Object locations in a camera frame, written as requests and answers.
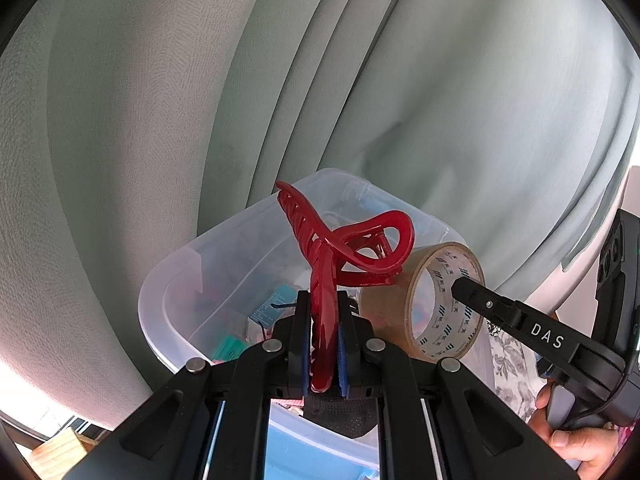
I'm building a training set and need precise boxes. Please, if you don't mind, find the small teal box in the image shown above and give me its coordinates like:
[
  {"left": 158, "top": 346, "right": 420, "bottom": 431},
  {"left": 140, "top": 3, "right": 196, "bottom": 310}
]
[{"left": 247, "top": 285, "right": 297, "bottom": 336}]

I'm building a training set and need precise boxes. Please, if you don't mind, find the brown packing tape roll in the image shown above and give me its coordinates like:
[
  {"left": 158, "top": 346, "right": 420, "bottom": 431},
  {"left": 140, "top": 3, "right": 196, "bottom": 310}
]
[{"left": 359, "top": 242, "right": 484, "bottom": 363}]

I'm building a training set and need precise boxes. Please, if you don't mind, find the red hair claw clip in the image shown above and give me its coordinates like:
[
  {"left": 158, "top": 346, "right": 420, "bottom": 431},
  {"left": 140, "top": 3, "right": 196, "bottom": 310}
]
[{"left": 277, "top": 181, "right": 414, "bottom": 393}]

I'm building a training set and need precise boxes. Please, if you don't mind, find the person's right hand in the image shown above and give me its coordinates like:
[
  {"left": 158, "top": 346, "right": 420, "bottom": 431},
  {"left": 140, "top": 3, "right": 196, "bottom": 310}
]
[{"left": 528, "top": 382, "right": 626, "bottom": 480}]

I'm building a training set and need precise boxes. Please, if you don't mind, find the clear plastic storage bin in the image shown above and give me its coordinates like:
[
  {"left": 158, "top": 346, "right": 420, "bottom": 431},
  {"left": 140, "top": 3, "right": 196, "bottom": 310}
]
[{"left": 138, "top": 169, "right": 462, "bottom": 479}]

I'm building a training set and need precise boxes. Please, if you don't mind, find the floral tablecloth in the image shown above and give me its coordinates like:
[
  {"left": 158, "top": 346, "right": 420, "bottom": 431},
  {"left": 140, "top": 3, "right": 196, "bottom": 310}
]
[{"left": 489, "top": 324, "right": 546, "bottom": 422}]

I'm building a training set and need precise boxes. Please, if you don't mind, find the green curtain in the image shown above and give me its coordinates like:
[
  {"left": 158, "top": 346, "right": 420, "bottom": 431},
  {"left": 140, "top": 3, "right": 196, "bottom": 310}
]
[{"left": 1, "top": 0, "right": 639, "bottom": 427}]

